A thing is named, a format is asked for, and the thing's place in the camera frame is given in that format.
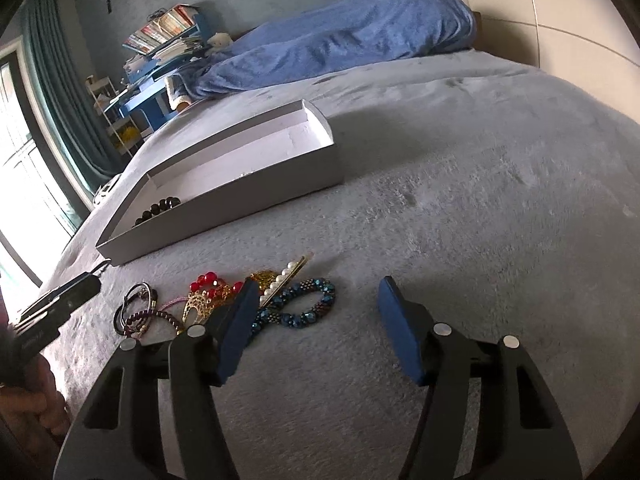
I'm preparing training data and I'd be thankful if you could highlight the white cardboard box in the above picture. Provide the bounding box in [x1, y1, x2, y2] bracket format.
[95, 99, 346, 267]

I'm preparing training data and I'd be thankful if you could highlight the white shelf rack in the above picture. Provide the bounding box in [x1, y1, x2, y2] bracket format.
[84, 74, 147, 159]

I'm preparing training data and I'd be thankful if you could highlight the window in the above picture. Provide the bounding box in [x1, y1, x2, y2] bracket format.
[0, 42, 97, 287]

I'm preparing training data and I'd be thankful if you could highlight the beige padded headboard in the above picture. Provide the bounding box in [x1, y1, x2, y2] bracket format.
[456, 0, 640, 128]

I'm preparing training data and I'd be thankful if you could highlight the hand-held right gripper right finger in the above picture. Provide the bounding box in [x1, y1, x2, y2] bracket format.
[377, 276, 583, 480]

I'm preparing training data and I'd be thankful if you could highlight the black hair tie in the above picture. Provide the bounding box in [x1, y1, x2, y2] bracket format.
[113, 304, 135, 338]

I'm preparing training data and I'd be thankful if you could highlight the row of books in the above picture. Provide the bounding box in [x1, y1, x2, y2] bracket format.
[122, 4, 202, 57]

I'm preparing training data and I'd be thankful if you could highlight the black cord bracelet silver charm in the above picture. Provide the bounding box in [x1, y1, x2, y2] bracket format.
[124, 282, 160, 312]

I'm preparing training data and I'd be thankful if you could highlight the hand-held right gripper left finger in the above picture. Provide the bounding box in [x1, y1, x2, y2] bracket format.
[52, 277, 262, 480]

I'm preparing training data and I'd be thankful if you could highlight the pearl hair clip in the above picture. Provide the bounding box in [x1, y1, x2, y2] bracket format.
[259, 254, 315, 309]

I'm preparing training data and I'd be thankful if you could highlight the teal curtain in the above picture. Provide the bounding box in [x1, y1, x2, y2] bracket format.
[19, 0, 127, 194]

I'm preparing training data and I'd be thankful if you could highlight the blue blanket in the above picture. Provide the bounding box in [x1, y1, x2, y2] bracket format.
[176, 0, 479, 107]

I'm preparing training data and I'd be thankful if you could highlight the blue bead bracelet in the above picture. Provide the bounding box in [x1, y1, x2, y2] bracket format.
[249, 277, 337, 331]

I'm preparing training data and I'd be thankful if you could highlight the dark round bead bracelet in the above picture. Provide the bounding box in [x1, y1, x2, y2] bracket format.
[133, 196, 182, 227]

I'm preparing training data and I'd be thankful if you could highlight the purple bead bracelet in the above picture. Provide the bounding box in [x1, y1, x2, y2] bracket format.
[126, 307, 187, 337]

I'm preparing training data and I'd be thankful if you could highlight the gold filigree ornament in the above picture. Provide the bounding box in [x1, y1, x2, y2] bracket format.
[181, 284, 237, 326]

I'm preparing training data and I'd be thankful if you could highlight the white plush toy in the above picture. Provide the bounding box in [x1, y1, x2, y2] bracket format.
[206, 32, 234, 57]

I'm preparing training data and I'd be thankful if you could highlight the white tangled cable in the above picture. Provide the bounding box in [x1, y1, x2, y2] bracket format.
[92, 174, 125, 206]

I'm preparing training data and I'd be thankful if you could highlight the person's left hand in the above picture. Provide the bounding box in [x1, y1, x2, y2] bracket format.
[0, 355, 72, 443]

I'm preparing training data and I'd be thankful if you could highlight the blue desk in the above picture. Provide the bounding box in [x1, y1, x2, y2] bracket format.
[102, 12, 212, 134]

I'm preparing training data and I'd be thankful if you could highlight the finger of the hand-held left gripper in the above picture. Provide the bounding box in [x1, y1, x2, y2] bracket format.
[20, 272, 103, 322]

